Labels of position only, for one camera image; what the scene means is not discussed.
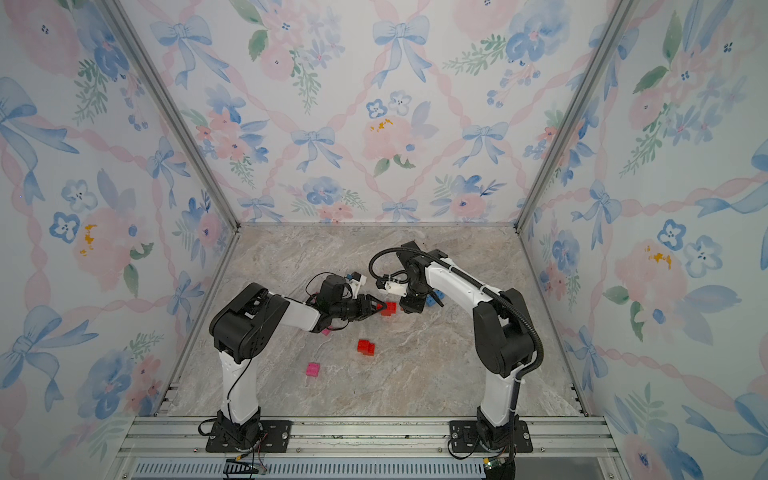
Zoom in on aluminium corner post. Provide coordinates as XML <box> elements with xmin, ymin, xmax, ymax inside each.
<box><xmin>515</xmin><ymin>0</ymin><xmax>636</xmax><ymax>235</ymax></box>
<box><xmin>96</xmin><ymin>0</ymin><xmax>240</xmax><ymax>232</ymax></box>

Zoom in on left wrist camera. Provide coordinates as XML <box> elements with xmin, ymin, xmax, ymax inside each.
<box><xmin>347</xmin><ymin>272</ymin><xmax>367</xmax><ymax>288</ymax></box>

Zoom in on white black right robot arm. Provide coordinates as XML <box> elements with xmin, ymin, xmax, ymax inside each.
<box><xmin>394</xmin><ymin>242</ymin><xmax>543</xmax><ymax>450</ymax></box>

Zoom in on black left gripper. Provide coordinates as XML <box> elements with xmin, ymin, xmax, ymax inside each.
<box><xmin>331</xmin><ymin>295</ymin><xmax>387</xmax><ymax>323</ymax></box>

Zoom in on aluminium corner post left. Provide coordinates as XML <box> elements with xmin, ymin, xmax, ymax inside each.
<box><xmin>96</xmin><ymin>0</ymin><xmax>240</xmax><ymax>232</ymax></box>

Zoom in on black left camera cable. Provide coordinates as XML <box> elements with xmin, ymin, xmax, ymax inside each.
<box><xmin>304</xmin><ymin>272</ymin><xmax>337</xmax><ymax>301</ymax></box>

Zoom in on red 2x4 lego brick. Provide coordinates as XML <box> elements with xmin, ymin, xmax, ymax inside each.
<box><xmin>381</xmin><ymin>302</ymin><xmax>398</xmax><ymax>317</ymax></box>

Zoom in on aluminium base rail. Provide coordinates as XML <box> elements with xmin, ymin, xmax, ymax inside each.
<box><xmin>106</xmin><ymin>417</ymin><xmax>629</xmax><ymax>479</ymax></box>

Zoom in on blue 2x4 lego brick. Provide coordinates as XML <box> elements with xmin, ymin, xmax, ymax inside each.
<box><xmin>425</xmin><ymin>290</ymin><xmax>444</xmax><ymax>306</ymax></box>

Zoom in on aluminium corner post right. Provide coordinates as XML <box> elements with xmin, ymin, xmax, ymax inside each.
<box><xmin>515</xmin><ymin>0</ymin><xmax>636</xmax><ymax>235</ymax></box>

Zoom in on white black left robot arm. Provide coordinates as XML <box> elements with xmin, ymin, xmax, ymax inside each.
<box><xmin>206</xmin><ymin>273</ymin><xmax>389</xmax><ymax>452</ymax></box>

